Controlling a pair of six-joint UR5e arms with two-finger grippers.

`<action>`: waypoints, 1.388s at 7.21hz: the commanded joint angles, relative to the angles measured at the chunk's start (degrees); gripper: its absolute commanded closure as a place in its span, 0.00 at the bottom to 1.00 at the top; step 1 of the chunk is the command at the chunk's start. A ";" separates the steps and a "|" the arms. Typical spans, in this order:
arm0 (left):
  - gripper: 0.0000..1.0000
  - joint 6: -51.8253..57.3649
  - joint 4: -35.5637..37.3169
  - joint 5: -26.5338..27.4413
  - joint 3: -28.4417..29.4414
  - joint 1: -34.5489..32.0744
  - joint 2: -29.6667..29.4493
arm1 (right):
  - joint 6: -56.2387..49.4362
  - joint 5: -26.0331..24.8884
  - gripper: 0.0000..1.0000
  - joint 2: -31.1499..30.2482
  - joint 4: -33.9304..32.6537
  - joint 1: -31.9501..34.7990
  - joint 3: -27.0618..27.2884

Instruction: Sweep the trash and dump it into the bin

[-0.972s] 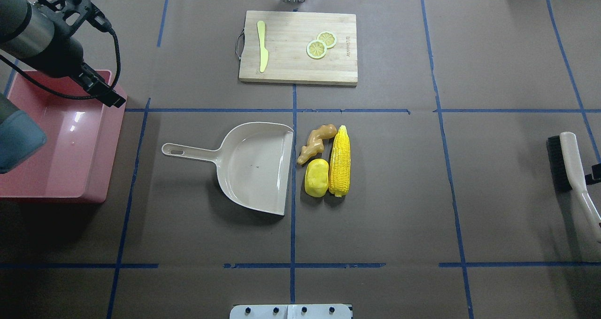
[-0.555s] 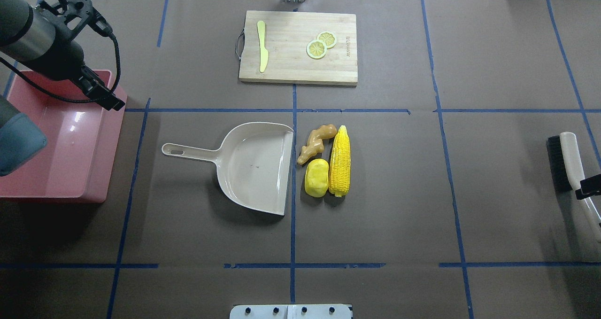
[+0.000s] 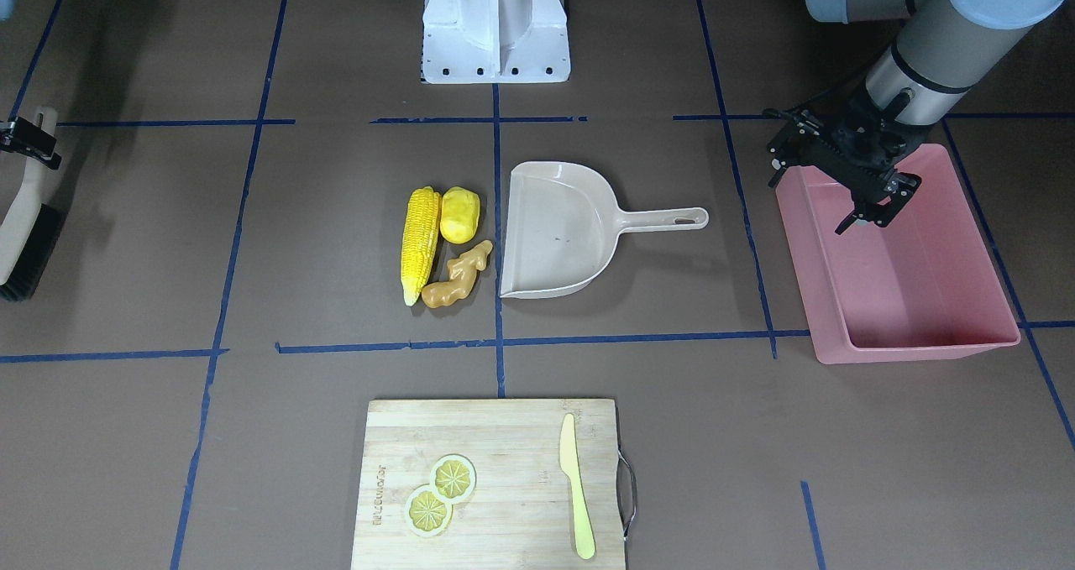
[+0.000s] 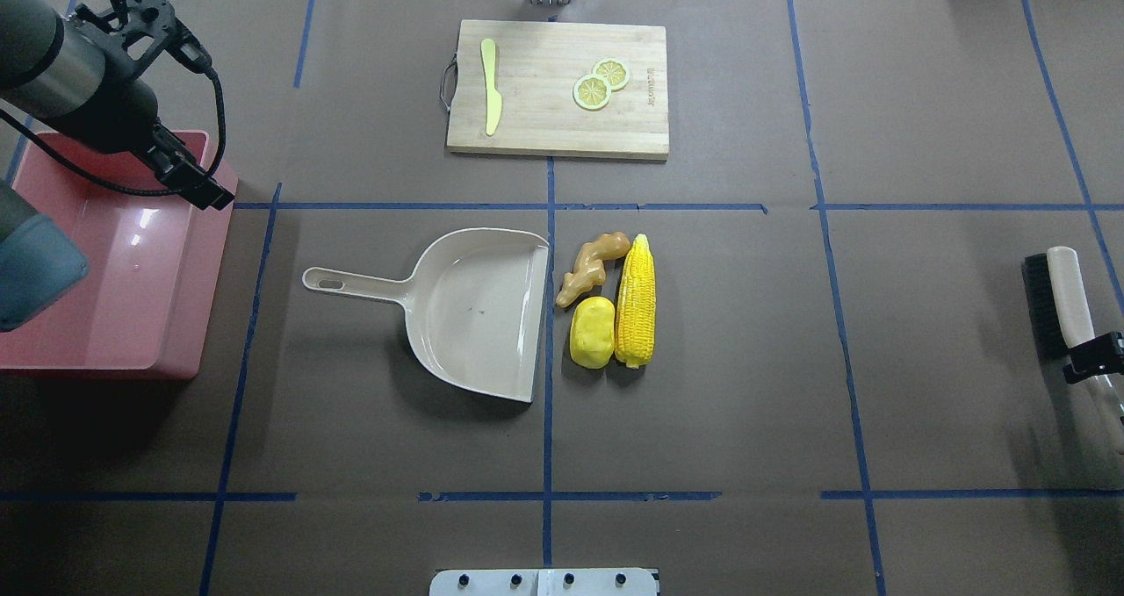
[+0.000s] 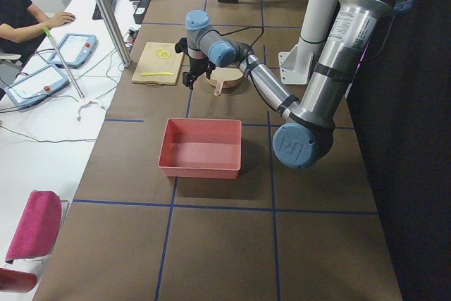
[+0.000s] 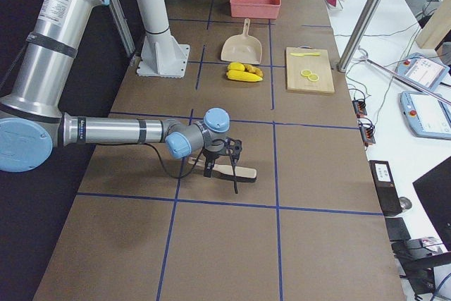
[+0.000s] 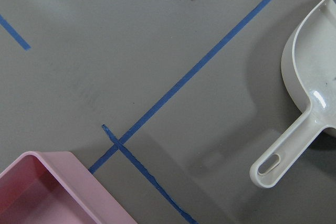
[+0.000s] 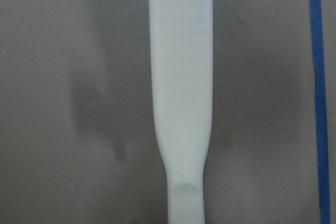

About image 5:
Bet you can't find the pink plastic bin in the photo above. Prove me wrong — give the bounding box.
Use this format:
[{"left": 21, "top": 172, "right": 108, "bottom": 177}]
[{"left": 158, "top": 118, "right": 242, "bottom": 179}]

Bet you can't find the yellow plastic knife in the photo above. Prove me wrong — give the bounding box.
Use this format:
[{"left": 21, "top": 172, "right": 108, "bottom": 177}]
[{"left": 140, "top": 71, "right": 174, "bottom": 77}]

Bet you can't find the aluminium frame post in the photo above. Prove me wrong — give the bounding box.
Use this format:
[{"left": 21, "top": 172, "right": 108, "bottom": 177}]
[{"left": 96, "top": 0, "right": 132, "bottom": 68}]

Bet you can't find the blue teach pendant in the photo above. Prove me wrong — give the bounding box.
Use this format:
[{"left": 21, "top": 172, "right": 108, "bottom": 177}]
[
  {"left": 55, "top": 33, "right": 98, "bottom": 69},
  {"left": 5, "top": 64, "right": 69, "bottom": 108}
]

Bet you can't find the blue teach pendant near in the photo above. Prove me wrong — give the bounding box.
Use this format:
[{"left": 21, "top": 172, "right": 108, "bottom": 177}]
[{"left": 5, "top": 64, "right": 69, "bottom": 108}]

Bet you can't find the seated person black shirt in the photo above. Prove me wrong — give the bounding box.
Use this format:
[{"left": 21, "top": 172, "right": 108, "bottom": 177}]
[{"left": 1, "top": 0, "right": 75, "bottom": 63}]

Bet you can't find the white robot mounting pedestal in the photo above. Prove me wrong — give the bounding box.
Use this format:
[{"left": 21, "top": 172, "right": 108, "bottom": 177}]
[{"left": 278, "top": 0, "right": 338, "bottom": 85}]

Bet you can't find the metal rod green tip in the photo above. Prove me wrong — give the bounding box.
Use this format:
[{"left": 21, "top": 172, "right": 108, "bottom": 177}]
[{"left": 43, "top": 26, "right": 85, "bottom": 100}]

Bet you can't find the beige plastic dustpan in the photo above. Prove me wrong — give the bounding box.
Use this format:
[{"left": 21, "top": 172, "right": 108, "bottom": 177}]
[{"left": 206, "top": 68, "right": 244, "bottom": 97}]

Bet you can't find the bamboo cutting board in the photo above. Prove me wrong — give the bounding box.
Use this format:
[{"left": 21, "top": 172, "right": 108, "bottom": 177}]
[{"left": 131, "top": 42, "right": 184, "bottom": 85}]

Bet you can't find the blue teach pendant far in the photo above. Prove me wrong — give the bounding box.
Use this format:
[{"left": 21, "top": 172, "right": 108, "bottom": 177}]
[{"left": 55, "top": 33, "right": 98, "bottom": 69}]

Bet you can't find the lemon slice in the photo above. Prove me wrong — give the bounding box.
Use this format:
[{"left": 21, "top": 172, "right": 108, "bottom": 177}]
[
  {"left": 154, "top": 48, "right": 166, "bottom": 56},
  {"left": 158, "top": 51, "right": 171, "bottom": 59}
]

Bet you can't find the lemon slice near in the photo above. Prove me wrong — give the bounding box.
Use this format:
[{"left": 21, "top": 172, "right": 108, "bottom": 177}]
[{"left": 158, "top": 51, "right": 171, "bottom": 59}]

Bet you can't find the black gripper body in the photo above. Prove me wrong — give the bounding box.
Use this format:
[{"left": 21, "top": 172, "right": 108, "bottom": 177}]
[{"left": 175, "top": 37, "right": 216, "bottom": 80}]

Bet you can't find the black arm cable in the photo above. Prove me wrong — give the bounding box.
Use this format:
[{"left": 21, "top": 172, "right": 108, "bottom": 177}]
[{"left": 218, "top": 26, "right": 266, "bottom": 56}]

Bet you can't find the lemon slice far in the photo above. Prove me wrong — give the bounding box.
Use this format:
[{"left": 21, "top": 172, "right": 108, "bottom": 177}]
[{"left": 154, "top": 48, "right": 166, "bottom": 56}]

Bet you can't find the magenta cloth on stand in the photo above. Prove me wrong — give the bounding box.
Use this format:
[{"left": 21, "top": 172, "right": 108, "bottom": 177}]
[{"left": 5, "top": 190, "right": 63, "bottom": 264}]

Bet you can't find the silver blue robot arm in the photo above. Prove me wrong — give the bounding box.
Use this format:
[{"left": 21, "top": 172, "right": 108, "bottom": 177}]
[{"left": 175, "top": 0, "right": 413, "bottom": 168}]

